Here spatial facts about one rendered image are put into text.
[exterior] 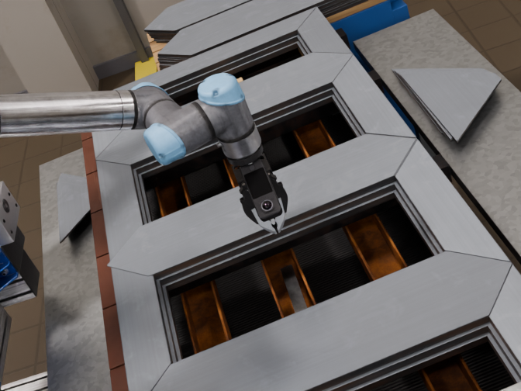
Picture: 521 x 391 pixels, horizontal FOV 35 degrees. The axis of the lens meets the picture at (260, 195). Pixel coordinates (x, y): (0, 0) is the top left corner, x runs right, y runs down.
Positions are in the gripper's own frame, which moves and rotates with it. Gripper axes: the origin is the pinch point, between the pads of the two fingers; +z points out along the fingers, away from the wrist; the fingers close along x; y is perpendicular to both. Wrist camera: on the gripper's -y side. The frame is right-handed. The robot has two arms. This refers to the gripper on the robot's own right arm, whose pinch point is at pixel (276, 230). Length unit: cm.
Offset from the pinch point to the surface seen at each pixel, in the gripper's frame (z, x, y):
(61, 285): 24, 57, 41
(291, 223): 7.4, -3.5, 9.0
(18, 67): 60, 86, 264
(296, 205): 5.9, -6.2, 12.3
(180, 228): 5.9, 19.8, 20.5
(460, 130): 13, -49, 24
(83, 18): 57, 49, 285
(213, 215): 5.9, 11.7, 20.3
